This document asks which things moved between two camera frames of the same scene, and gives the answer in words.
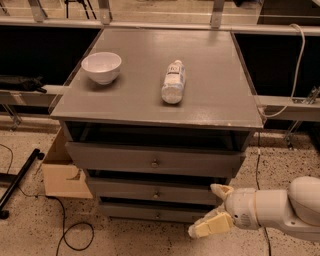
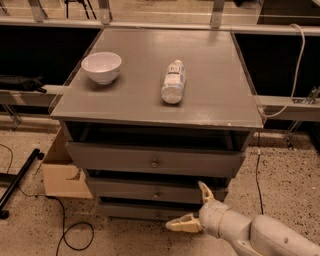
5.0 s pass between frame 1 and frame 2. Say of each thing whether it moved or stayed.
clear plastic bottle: stayed
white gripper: moved
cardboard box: stayed
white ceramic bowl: stayed
